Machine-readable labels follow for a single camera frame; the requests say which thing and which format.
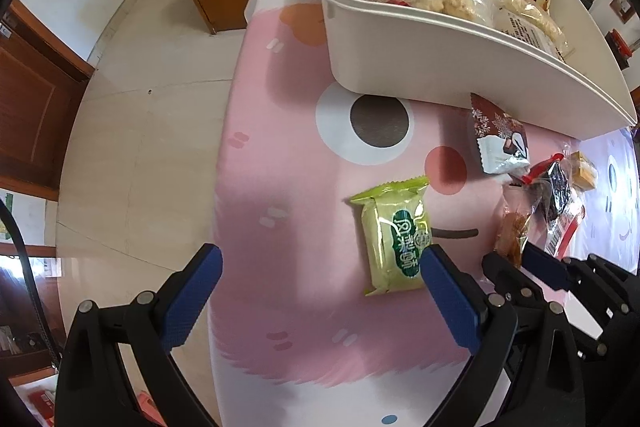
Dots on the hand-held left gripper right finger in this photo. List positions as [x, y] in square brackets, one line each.
[450, 297]

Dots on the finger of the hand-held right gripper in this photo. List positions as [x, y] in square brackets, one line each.
[505, 274]
[545, 264]

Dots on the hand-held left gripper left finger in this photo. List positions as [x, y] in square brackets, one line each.
[192, 297]

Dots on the clear packet with orange snack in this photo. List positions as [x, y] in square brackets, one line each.
[515, 227]

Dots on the green snack packet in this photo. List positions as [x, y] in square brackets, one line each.
[395, 237]

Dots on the white plastic storage bin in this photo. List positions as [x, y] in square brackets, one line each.
[400, 52]

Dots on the black red snack packet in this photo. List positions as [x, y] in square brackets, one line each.
[555, 192]

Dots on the small yellow snack packet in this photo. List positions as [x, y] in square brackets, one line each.
[584, 174]

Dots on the brown snowflake snack packet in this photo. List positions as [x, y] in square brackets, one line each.
[497, 142]

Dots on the wooden shelf unit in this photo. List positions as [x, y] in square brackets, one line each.
[17, 337]

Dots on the red box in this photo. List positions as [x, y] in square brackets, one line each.
[42, 404]

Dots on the pink printed tablecloth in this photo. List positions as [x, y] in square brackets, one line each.
[280, 132]

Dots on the beige rice cracker packet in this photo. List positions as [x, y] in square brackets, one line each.
[525, 19]

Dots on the brown wooden door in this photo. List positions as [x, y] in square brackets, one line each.
[30, 107]

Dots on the puffed rice cake packet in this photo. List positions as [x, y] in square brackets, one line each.
[465, 4]

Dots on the wooden picture frame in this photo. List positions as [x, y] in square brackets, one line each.
[622, 7]

